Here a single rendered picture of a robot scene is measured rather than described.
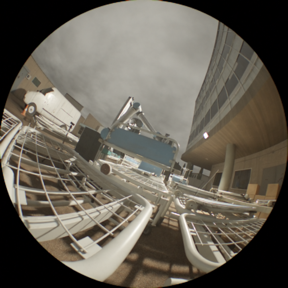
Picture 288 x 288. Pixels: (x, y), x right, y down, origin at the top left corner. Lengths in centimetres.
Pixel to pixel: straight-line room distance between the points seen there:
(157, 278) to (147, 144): 110
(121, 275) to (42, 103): 748
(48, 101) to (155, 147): 726
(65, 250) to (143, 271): 46
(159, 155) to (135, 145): 25
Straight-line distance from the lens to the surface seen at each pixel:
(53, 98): 759
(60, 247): 72
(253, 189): 362
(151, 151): 84
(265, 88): 355
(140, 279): 74
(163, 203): 84
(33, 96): 720
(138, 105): 137
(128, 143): 90
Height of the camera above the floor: 65
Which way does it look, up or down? 13 degrees up
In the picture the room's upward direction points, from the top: 24 degrees clockwise
